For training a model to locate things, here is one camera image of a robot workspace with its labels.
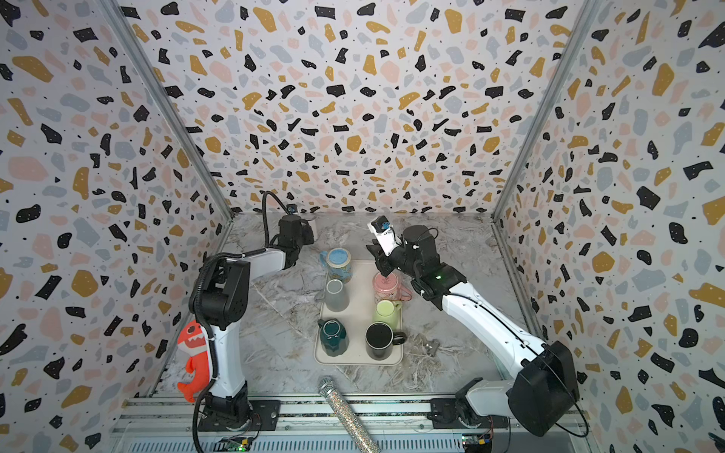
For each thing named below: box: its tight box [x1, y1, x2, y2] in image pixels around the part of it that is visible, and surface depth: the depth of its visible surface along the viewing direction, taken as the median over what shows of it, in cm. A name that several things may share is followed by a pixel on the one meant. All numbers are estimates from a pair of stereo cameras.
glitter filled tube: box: [318, 375, 383, 453], surface depth 73 cm
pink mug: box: [371, 271, 413, 302], surface depth 89 cm
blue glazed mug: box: [319, 247, 354, 284], surface depth 96 cm
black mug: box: [364, 320, 407, 362], surface depth 81 cm
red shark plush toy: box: [177, 319, 211, 403], surface depth 79 cm
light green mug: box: [372, 299, 403, 332], surface depth 85 cm
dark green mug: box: [317, 318, 351, 358], surface depth 80 cm
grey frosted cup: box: [324, 278, 351, 313], surface depth 91 cm
